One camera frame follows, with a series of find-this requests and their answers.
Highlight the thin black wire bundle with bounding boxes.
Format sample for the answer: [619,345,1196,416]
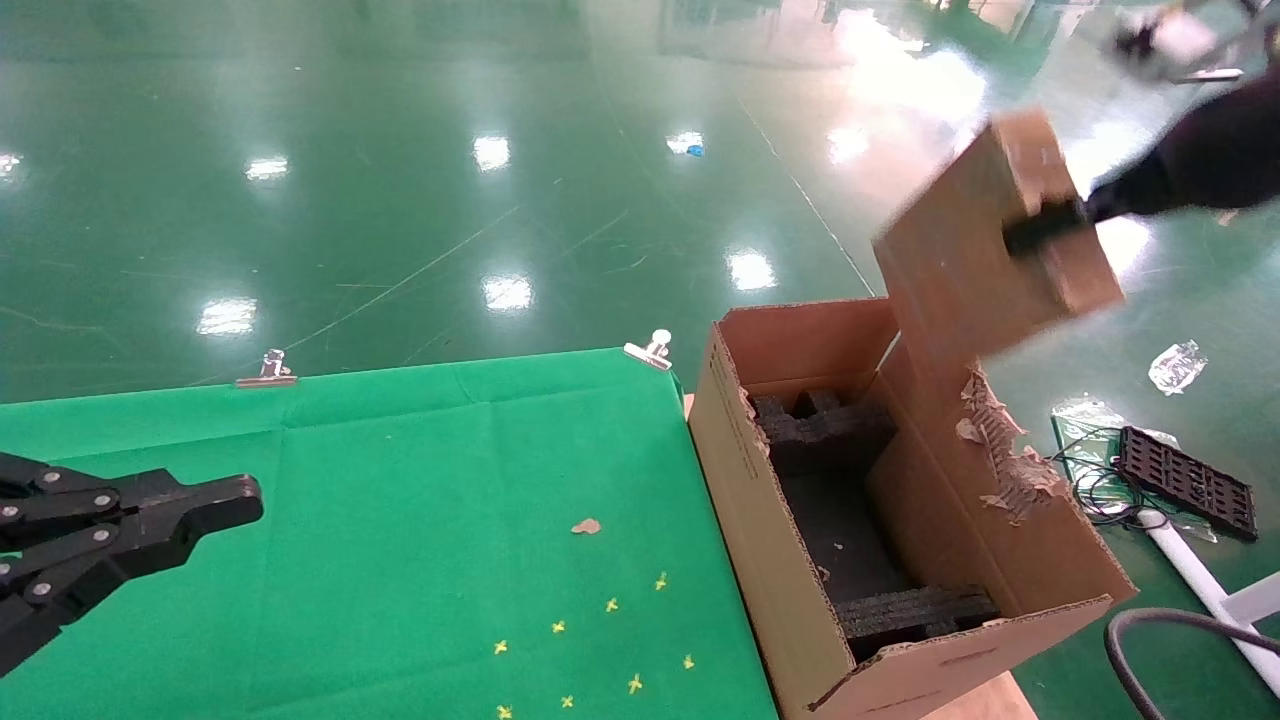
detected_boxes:
[1050,425,1153,529]

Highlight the silver metal binder clip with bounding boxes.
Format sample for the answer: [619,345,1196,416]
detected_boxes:
[235,349,299,389]
[623,329,673,372]

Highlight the thick black hose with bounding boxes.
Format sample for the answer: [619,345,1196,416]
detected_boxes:
[1104,608,1280,720]

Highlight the layered black foam block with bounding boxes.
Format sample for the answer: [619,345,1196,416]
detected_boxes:
[833,584,1001,663]

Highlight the clear plastic bag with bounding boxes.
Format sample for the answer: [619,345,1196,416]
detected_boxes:
[1050,397,1181,461]

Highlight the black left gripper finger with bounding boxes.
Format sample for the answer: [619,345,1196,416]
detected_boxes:
[0,453,264,549]
[0,516,259,676]

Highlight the flat black foam sheet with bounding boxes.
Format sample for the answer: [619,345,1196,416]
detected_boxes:
[778,468,913,606]

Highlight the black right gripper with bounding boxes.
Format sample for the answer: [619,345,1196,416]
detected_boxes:
[1005,72,1280,258]

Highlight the large open cardboard carton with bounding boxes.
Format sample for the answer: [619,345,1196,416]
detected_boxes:
[688,297,1139,720]

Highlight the white tube frame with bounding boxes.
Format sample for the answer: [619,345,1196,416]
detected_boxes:
[1140,508,1280,697]

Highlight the black plastic grid tray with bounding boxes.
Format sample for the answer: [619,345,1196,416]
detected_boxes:
[1115,426,1259,543]

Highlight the small cardboard box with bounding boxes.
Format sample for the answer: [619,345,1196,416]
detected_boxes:
[872,107,1127,369]

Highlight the green table cloth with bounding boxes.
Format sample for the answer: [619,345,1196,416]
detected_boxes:
[0,347,781,720]

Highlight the crumpled clear plastic wrap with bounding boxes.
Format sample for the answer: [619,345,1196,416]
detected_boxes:
[1148,340,1209,395]

